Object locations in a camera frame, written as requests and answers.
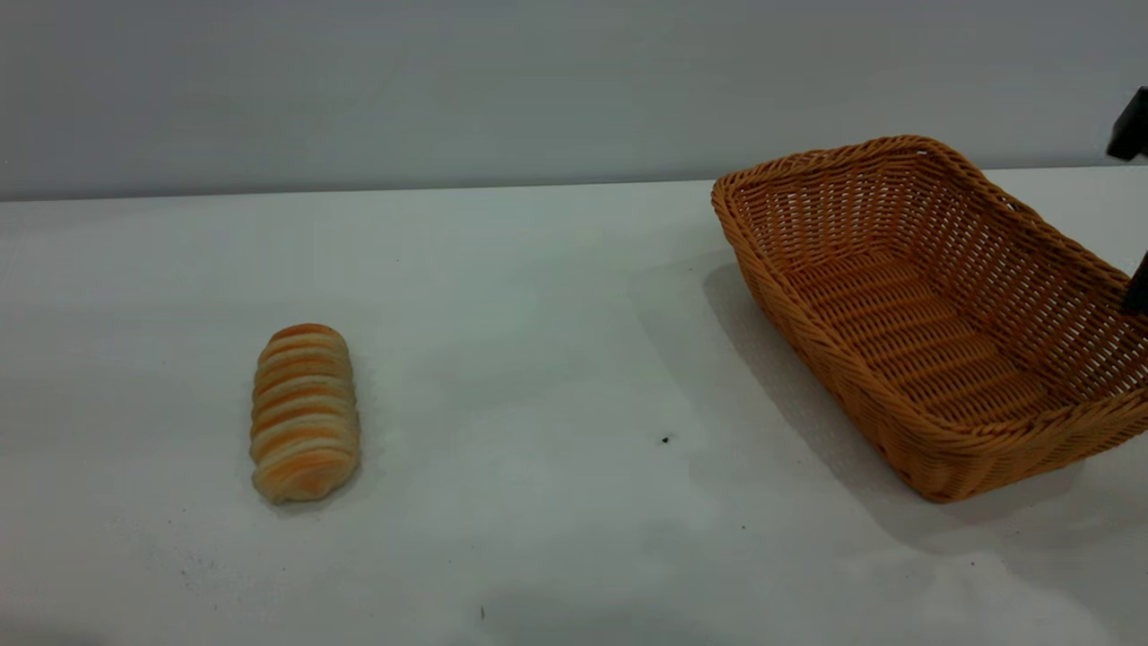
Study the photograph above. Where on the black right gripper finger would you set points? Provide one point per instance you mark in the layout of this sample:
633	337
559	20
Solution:
1133	130
1139	289

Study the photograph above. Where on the orange woven wicker basket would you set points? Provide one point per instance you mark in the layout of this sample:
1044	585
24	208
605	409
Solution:
906	323

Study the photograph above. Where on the striped bread roll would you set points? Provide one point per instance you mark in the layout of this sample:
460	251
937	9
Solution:
303	413

